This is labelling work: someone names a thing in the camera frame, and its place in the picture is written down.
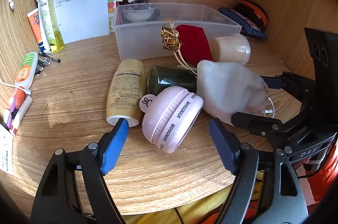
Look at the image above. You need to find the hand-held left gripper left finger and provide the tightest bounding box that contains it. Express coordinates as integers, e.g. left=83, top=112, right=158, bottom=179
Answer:
left=30, top=118, right=130, bottom=224

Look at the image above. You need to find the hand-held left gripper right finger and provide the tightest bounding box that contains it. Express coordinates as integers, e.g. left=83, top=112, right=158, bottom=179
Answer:
left=209, top=118, right=309, bottom=224

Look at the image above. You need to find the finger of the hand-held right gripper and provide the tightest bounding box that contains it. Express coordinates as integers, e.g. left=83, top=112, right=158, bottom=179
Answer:
left=261, top=71, right=316, bottom=102
left=231, top=112, right=291, bottom=152

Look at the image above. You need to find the white fluffy cloth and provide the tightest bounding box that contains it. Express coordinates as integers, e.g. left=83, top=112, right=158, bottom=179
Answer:
left=196, top=60, right=268, bottom=126

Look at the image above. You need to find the cream lotion bottle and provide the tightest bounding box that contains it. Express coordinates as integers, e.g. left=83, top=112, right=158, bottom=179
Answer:
left=106, top=60, right=145, bottom=127

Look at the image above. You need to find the pink round container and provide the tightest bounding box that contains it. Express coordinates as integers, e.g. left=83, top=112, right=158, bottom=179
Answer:
left=139, top=86, right=204, bottom=154

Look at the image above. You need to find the dark green jar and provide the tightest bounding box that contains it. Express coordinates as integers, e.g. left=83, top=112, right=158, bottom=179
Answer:
left=146, top=65, right=198, bottom=96

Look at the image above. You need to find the red velvet pouch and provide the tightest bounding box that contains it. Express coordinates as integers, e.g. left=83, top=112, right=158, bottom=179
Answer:
left=160, top=18, right=214, bottom=74

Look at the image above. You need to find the clear plastic storage box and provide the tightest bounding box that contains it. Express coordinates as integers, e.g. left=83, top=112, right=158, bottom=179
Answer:
left=111, top=3, right=243, bottom=62

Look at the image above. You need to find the person's right forearm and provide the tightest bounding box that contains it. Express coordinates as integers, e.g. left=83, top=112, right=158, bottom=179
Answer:
left=297, top=145, right=338, bottom=210

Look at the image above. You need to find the wooden desktop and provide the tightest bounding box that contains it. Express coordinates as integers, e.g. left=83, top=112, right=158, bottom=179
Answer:
left=0, top=6, right=315, bottom=216

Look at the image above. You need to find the clear glass dish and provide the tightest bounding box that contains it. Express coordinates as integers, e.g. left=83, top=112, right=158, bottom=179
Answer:
left=260, top=93, right=275, bottom=119

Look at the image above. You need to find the navy blue pouch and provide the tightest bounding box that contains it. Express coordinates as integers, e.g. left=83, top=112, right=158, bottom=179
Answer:
left=219, top=7, right=268, bottom=40

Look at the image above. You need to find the colourful printed pouch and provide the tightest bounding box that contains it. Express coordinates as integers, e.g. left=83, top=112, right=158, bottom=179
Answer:
left=235, top=13, right=259, bottom=30

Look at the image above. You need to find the black orange case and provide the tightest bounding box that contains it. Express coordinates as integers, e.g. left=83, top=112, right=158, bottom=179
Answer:
left=234, top=0, right=268, bottom=30

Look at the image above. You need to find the orange marker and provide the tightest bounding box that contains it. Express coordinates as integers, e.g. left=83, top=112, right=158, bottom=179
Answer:
left=11, top=87, right=27, bottom=111

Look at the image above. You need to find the black silver pen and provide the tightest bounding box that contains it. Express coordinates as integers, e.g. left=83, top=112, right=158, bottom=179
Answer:
left=38, top=50, right=61, bottom=64

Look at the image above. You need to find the white paper label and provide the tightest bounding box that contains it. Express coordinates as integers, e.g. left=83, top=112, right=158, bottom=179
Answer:
left=0, top=124, right=14, bottom=176

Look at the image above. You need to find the green orange white tube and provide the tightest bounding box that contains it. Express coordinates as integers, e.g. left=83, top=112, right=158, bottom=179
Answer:
left=15, top=52, right=39, bottom=88

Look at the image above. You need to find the white bowl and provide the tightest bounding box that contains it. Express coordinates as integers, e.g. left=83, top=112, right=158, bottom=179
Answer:
left=121, top=3, right=157, bottom=23

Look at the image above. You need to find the colourful dot sticker sheet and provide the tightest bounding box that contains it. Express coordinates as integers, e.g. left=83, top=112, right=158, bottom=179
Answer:
left=107, top=0, right=117, bottom=31

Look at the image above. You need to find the yellow spray bottle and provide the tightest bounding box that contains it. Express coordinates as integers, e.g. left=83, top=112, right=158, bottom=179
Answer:
left=39, top=0, right=65, bottom=53

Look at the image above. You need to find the orange sunscreen tube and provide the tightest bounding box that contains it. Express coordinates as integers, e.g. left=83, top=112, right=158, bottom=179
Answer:
left=27, top=8, right=50, bottom=51

